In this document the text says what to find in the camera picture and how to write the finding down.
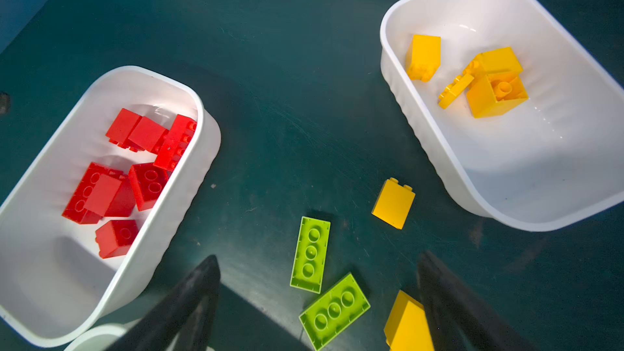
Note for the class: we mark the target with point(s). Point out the white tray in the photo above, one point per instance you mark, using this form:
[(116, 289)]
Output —
[(54, 284), (547, 164), (101, 337)]

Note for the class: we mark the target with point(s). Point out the yellow upturned small brick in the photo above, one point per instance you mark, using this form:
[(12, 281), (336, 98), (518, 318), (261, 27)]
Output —
[(453, 90)]

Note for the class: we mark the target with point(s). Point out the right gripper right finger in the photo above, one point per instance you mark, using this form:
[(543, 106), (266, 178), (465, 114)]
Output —
[(457, 317)]

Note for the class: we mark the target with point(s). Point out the yellow brick pair centre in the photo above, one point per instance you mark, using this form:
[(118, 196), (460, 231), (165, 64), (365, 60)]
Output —
[(494, 95)]

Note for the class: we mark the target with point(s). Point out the red long brick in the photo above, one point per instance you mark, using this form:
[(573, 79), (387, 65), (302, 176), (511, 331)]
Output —
[(175, 143)]

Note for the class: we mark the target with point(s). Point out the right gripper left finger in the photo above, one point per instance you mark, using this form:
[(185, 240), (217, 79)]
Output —
[(184, 318)]

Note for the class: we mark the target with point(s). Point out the red brick back top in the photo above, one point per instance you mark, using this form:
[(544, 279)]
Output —
[(148, 135)]

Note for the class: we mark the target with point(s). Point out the red square brick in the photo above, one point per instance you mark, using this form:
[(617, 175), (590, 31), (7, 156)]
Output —
[(148, 182)]

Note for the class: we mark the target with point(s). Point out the red small brick low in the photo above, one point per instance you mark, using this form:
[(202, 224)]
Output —
[(115, 238)]

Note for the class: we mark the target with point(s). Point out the white tray left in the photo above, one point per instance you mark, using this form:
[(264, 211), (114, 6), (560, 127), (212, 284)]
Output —
[(54, 284)]

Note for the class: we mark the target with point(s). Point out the green brick low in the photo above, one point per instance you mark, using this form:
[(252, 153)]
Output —
[(310, 255), (330, 314)]

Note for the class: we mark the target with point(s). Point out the white tray front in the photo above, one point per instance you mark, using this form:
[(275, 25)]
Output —
[(101, 337)]

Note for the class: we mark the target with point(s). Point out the white tray back right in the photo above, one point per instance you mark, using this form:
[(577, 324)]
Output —
[(547, 164)]

